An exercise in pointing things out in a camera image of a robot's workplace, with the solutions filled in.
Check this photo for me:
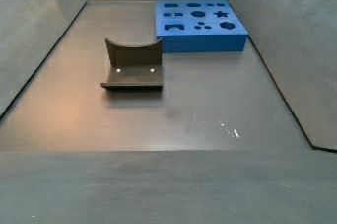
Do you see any blue shape sorter block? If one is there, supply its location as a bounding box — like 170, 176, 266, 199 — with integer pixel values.
156, 0, 249, 52

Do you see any black curved holder bracket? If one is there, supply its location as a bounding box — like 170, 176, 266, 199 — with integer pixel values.
100, 39, 164, 90

